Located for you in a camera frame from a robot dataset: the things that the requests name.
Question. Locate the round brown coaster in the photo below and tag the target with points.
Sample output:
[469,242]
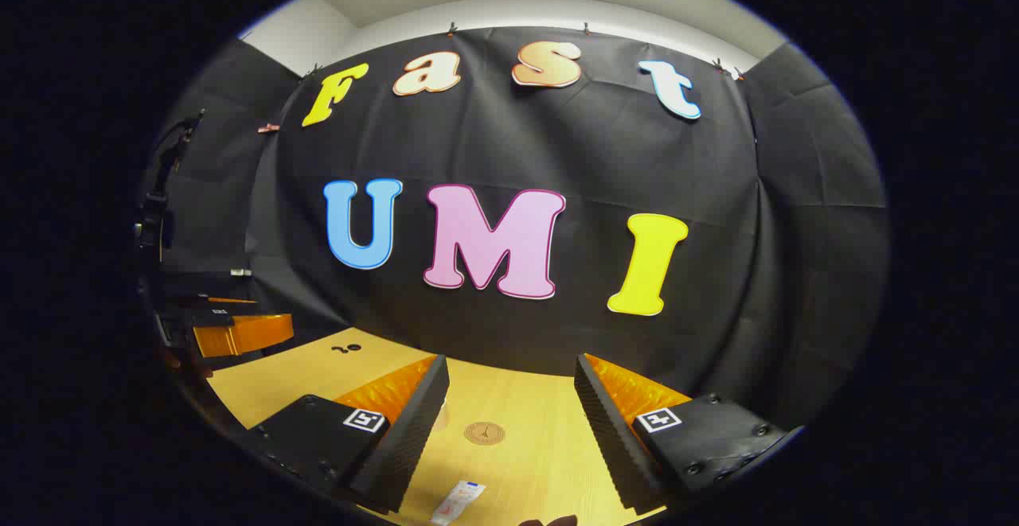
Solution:
[484,433]

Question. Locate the black backdrop cloth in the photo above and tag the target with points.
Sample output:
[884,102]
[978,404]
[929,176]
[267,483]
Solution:
[557,152]

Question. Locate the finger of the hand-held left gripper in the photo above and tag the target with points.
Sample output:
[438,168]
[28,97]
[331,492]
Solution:
[231,301]
[239,335]

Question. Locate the white toothpaste tube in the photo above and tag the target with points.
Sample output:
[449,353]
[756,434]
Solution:
[458,502]

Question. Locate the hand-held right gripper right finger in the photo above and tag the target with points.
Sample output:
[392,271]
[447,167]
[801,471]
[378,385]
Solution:
[609,430]

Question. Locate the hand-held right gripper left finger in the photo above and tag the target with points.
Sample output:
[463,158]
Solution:
[410,430]

